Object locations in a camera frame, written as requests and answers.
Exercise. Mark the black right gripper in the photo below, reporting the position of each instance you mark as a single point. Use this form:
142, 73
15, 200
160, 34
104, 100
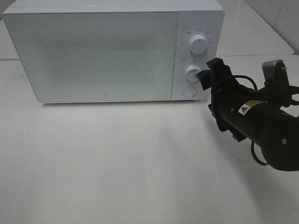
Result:
231, 102

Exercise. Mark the white timer knob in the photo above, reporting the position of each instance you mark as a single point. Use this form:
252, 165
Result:
191, 73

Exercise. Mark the round white door button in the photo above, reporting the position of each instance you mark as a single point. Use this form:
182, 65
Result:
189, 91

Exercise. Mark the white microwave door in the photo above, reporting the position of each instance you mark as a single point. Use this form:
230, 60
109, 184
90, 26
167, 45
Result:
95, 57

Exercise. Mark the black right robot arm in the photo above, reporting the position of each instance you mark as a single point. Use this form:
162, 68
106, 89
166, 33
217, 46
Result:
256, 114

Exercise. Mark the upper white power knob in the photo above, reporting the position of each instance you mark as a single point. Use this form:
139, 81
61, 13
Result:
198, 44

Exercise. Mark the white microwave oven body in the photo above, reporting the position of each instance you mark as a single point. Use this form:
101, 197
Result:
194, 17

